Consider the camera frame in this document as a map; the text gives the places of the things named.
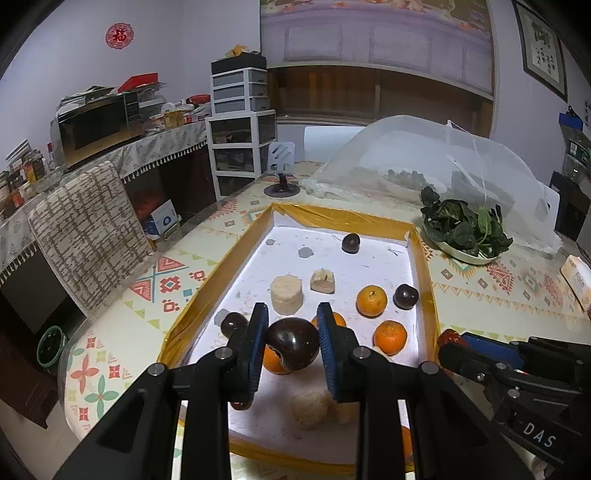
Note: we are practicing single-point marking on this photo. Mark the grey plastic drawer unit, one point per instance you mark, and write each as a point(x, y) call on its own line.
point(240, 87)

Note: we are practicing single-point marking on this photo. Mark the stack of papers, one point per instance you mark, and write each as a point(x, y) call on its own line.
point(87, 95)

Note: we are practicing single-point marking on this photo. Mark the dark purple passion fruit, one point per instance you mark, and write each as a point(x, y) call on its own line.
point(295, 341)
point(406, 297)
point(351, 242)
point(232, 324)
point(240, 406)

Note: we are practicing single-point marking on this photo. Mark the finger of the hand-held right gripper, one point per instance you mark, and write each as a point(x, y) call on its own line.
point(491, 345)
point(471, 364)

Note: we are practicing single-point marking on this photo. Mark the round green bin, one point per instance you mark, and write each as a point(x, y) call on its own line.
point(51, 347)

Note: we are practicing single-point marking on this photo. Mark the yellow jar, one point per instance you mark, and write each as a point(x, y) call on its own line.
point(173, 118)

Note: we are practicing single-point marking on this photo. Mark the black microwave oven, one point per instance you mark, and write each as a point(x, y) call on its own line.
point(97, 129)

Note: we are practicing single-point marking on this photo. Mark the yellow rimmed white tray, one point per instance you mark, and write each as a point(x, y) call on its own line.
point(369, 263)

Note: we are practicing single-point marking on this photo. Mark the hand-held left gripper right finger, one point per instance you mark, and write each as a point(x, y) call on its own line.
point(327, 355)

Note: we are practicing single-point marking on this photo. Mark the row of jars and bottles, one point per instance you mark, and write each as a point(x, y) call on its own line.
point(21, 177)

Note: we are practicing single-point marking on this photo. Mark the flat red box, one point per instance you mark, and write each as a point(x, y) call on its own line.
point(138, 82)

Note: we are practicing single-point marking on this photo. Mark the white phone stand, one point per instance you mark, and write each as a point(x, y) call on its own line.
point(281, 159)

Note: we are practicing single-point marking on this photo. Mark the cream coloured box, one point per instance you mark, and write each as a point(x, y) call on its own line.
point(578, 279)

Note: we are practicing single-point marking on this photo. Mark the peeled sugarcane piece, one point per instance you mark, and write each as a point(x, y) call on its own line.
point(286, 294)
point(309, 410)
point(322, 281)

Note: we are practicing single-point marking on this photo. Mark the woven beige chair back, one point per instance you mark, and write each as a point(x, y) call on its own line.
point(87, 230)

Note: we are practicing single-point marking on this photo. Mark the plate of green leaves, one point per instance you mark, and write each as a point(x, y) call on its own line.
point(461, 226)

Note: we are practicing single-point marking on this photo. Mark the counter with grey patterned cloth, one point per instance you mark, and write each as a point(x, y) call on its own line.
point(157, 143)

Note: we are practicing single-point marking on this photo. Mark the white plate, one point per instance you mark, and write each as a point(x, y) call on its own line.
point(471, 258)

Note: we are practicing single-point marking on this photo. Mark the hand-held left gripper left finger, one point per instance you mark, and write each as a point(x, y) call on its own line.
point(253, 350)

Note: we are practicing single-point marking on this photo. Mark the white mesh food cover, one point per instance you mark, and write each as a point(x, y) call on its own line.
point(415, 138)

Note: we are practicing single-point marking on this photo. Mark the framed calligraphy picture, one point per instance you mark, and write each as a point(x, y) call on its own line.
point(542, 50)

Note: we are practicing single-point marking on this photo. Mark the blue and white box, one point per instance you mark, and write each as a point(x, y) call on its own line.
point(165, 218)

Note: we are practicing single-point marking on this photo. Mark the wall poster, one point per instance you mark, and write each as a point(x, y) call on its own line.
point(369, 41)

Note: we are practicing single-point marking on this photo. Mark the white plastic drawer unit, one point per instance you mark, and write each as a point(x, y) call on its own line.
point(240, 147)

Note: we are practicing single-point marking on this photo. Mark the round red wall decoration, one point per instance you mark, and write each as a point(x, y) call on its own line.
point(120, 36)

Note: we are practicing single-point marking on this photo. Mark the orange mandarin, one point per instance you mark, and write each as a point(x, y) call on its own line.
point(338, 320)
point(273, 363)
point(390, 338)
point(371, 301)

